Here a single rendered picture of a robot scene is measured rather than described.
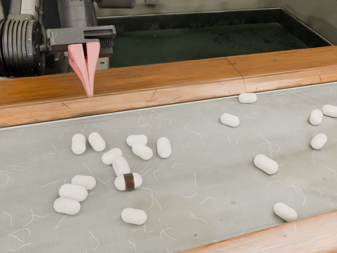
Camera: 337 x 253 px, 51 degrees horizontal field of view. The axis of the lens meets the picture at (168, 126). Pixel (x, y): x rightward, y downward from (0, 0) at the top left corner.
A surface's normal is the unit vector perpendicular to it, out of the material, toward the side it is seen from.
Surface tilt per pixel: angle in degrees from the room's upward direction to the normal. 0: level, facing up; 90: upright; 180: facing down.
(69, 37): 40
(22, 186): 0
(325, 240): 0
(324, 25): 90
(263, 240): 0
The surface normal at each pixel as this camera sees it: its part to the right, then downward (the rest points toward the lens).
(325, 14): -0.96, 0.10
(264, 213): 0.07, -0.77
